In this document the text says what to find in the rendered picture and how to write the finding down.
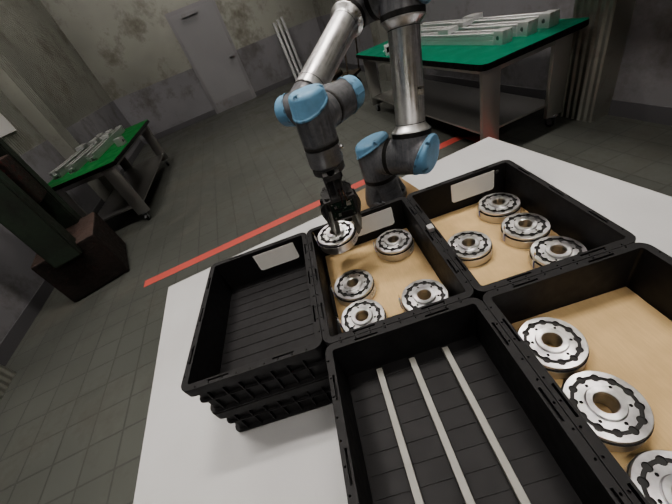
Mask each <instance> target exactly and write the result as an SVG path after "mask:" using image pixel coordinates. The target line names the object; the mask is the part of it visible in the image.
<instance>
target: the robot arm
mask: <svg viewBox="0 0 672 504"><path fill-rule="evenodd" d="M430 1H431V0H336V2H335V3H334V5H333V7H332V9H331V13H330V18H331V19H330V21H329V23H328V24H327V26H326V28H325V30H324V31H323V33H322V35H321V37H320V39H319V40H318V42H317V44H316V46H315V47H314V49H313V51H312V53H311V55H310V56H309V58H308V60H307V62H306V63H305V65H304V67H303V69H302V70H301V72H300V74H299V76H298V78H297V79H296V81H295V83H294V85H293V87H292V88H291V90H290V92H289V93H284V94H283V95H281V96H279V97H278V98H277V99H276V101H275V105H274V110H275V115H276V117H277V119H278V120H279V122H280V123H281V124H282V125H284V126H287V127H294V126H295V127H296V128H297V130H298V133H299V136H300V139H301V142H302V144H303V147H304V150H305V154H306V157H307V160H308V162H309V165H310V168H311V169H312V170H313V173H314V176H315V177H318V178H322V179H323V182H324V184H325V187H323V188H322V191H321V193H320V196H322V199H320V209H321V214H322V216H323V217H324V219H325V220H326V221H327V223H328V225H329V227H330V228H331V230H332V231H333V233H334V234H335V236H336V237H337V233H339V232H340V229H339V227H340V226H339V223H338V222H337V221H338V220H340V219H343V218H346V217H349V216H352V220H353V222H354V226H355V229H356V231H357V233H358V234H360V231H361V229H362V215H361V200H360V198H359V196H358V194H357V193H356V192H355V189H354V188H351V184H350V183H349V182H346V180H344V181H342V176H343V174H342V172H341V171H342V170H343V169H344V167H345V164H344V160H343V154H342V151H341V148H343V147H344V146H343V144H342V143H341V144H339V138H338V135H337V131H336V127H337V126H338V125H339V124H341V123H342V122H343V121H344V120H346V119H347V118H348V117H349V116H351V115H352V114H354V113H356V112H357V110H358V109H359V108H360V107H361V106H362V105H363V103H364V100H365V89H364V86H363V84H362V83H361V81H360V80H359V79H358V78H357V77H355V76H353V75H345V76H343V77H339V78H338V79H337V80H336V81H334V82H332V83H331V81H332V79H333V77H334V75H335V74H336V72H337V70H338V68H339V66H340V64H341V62H342V60H343V58H344V56H345V54H346V52H347V50H348V49H349V47H350V45H351V43H352V41H353V39H354V38H355V37H357V36H359V35H360V33H361V32H362V30H363V28H364V27H366V26H367V25H369V24H370V23H372V22H375V21H378V20H380V23H381V26H382V27H383V28H384V29H385V30H386V31H387V35H388V45H389V56H390V67H391V77H392V88H393V99H394V109H395V120H396V127H395V129H394V130H393V132H392V138H389V137H388V136H389V135H388V134H387V132H385V131H380V132H376V133H374V134H371V135H369V136H367V137H365V138H364V139H362V140H361V141H360V142H359V143H358V144H357V145H356V147H355V152H356V156H357V160H358V162H359V166H360V169H361V172H362V175H363V178H364V181H365V184H366V188H365V200H366V203H367V205H368V207H370V208H371V207H374V206H376V205H379V204H382V203H385V202H387V201H390V200H393V199H396V198H399V197H406V195H407V191H406V187H405V185H404V183H403V182H402V180H401V179H400V177H399V176H398V175H418V174H427V173H429V172H431V171H432V169H433V168H434V166H435V164H436V162H437V159H438V155H439V148H440V141H439V137H438V135H437V134H435V133H432V132H431V126H430V125H429V124H428V123H427V122H426V120H425V101H424V83H423V64H422V45H421V26H420V23H421V21H422V19H423V18H424V16H425V15H426V4H428V3H429V2H430Z"/></svg>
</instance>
